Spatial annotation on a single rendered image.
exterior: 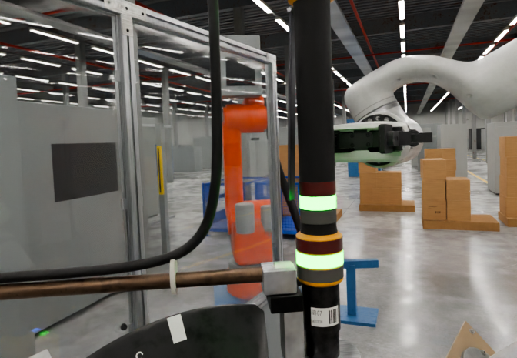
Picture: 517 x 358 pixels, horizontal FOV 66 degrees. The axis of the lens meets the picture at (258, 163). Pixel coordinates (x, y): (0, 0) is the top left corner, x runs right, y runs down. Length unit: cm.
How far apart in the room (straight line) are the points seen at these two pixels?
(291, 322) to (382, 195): 923
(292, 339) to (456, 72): 45
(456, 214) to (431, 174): 82
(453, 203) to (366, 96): 728
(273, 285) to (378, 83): 41
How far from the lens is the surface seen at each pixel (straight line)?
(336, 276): 38
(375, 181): 956
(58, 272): 40
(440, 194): 787
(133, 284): 39
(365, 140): 52
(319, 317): 39
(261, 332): 55
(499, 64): 67
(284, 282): 37
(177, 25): 135
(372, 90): 68
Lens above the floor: 166
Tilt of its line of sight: 3 degrees down
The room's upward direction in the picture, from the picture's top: 2 degrees counter-clockwise
